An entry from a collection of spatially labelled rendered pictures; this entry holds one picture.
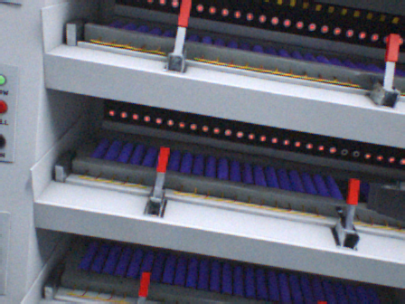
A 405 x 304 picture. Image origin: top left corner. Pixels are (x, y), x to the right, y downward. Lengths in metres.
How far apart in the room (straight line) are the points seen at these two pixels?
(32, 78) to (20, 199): 0.16
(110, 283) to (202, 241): 0.19
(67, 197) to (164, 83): 0.21
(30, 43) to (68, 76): 0.06
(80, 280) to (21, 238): 0.13
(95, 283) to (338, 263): 0.37
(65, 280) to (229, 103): 0.39
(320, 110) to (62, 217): 0.37
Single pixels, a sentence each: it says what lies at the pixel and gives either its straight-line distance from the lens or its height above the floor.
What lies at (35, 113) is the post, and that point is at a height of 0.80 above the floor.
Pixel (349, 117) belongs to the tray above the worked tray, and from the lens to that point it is 0.48.
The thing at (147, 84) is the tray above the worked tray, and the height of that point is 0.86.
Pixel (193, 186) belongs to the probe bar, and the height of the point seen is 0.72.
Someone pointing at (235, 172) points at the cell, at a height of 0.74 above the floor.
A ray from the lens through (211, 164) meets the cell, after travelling 0.59.
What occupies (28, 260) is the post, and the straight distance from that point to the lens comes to 0.57.
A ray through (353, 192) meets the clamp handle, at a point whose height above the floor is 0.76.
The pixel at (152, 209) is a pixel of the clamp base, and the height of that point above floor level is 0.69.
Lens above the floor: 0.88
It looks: 12 degrees down
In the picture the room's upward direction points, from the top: 10 degrees clockwise
